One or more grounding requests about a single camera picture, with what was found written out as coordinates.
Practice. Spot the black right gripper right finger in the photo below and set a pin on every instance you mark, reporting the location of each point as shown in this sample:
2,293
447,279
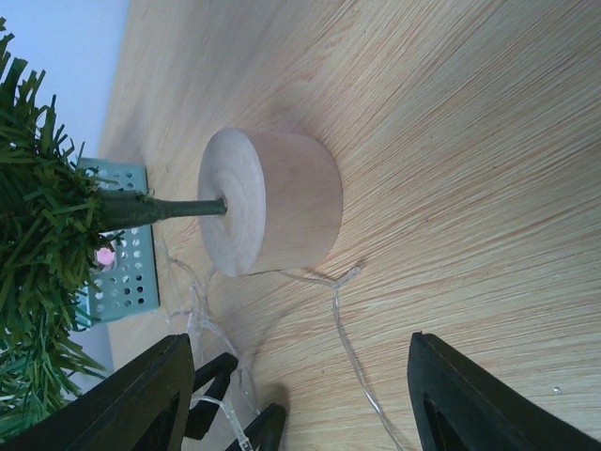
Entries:
458,405

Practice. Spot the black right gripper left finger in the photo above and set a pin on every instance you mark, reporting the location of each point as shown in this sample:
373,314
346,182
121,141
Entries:
142,406

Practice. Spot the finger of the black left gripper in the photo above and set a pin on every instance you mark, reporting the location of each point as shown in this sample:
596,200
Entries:
266,431
218,373

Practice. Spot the small green christmas tree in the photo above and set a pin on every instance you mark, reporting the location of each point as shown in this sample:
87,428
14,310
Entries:
55,217

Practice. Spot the round wooden tree base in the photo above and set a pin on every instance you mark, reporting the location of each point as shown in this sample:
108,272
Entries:
283,196

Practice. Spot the light blue perforated basket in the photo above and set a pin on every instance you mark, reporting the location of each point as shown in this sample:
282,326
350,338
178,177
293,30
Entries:
128,285

